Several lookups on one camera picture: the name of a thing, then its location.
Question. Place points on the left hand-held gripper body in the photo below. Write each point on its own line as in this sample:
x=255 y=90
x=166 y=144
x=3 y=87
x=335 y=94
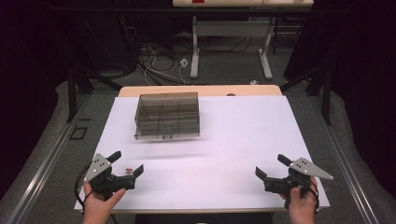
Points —
x=101 y=177

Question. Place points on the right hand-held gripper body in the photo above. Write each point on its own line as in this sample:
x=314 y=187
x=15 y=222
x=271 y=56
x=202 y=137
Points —
x=299 y=174

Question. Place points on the person's left hand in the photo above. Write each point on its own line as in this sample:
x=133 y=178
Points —
x=98 y=207

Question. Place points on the person's right hand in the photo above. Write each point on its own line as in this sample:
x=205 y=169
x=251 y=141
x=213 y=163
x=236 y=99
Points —
x=303 y=203

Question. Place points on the small red object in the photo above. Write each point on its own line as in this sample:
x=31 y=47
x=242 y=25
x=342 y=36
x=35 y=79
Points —
x=128 y=170

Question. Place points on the white table mat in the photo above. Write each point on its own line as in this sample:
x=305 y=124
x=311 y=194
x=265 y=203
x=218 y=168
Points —
x=218 y=140

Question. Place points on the grey transparent drawer box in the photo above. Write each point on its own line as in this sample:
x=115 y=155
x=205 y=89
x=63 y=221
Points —
x=167 y=115

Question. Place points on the black metal stand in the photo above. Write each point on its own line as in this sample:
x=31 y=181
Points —
x=317 y=90
x=77 y=90

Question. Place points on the white plug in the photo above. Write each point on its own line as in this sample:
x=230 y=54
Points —
x=254 y=82

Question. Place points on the wooden table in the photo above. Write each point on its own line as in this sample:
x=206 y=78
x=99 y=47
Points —
x=199 y=90

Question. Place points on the dark curtain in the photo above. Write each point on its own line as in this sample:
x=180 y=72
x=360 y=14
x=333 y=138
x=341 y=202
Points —
x=31 y=77
x=358 y=77

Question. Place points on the white power adapter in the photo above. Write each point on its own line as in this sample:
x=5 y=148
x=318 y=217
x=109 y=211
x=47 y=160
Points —
x=183 y=62

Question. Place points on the white desk with metal legs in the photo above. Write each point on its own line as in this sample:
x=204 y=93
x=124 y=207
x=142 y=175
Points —
x=230 y=28

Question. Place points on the red object on desk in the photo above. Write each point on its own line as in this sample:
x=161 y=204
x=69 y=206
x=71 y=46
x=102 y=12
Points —
x=198 y=1

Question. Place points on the metal floor rail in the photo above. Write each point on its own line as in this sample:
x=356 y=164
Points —
x=43 y=168
x=348 y=168

